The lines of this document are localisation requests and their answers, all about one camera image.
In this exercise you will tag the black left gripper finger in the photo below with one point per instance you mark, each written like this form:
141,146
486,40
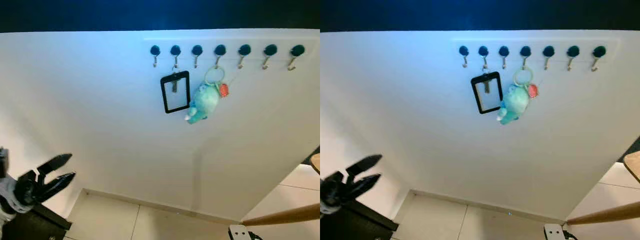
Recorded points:
366,185
56,163
365,164
59,184

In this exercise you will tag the black low cabinet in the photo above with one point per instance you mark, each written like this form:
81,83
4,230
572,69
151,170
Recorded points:
355,222
30,225

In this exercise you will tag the light wooden dining table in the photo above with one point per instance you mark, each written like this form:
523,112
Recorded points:
610,213
290,214

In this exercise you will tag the white power strip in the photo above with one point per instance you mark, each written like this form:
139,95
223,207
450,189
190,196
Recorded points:
238,233
553,232

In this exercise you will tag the small dark key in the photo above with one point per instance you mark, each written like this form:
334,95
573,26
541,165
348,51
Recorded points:
486,87
174,86

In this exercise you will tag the red oval charm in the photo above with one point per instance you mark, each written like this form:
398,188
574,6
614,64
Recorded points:
533,90
224,90

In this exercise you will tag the black frame card holder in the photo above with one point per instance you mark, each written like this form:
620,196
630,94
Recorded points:
473,95
163,95

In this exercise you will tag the black knob silver wall hook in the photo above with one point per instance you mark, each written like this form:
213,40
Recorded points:
220,49
599,51
573,51
525,51
175,50
244,49
297,50
270,49
483,50
503,51
548,51
197,50
464,50
155,50

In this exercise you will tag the white hook rail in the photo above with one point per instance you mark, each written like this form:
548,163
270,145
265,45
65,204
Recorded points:
537,42
230,41

